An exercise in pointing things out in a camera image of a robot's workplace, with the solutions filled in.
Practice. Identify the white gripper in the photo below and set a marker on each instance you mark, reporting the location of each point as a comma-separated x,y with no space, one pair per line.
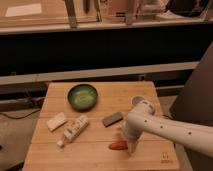
132,132

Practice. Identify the red pepper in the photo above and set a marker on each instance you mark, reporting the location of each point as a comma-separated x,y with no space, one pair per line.
119,145

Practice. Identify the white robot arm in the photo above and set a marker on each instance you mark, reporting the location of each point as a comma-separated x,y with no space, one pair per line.
141,118

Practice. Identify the grey rectangular block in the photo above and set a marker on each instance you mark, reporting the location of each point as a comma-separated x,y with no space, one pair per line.
112,119

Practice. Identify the white paper cup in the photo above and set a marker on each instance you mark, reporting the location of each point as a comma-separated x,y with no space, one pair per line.
137,99

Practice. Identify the white tube with cap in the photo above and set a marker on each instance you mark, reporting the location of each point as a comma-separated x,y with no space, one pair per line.
73,130

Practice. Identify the green bowl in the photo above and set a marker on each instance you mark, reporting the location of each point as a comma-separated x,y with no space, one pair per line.
82,97

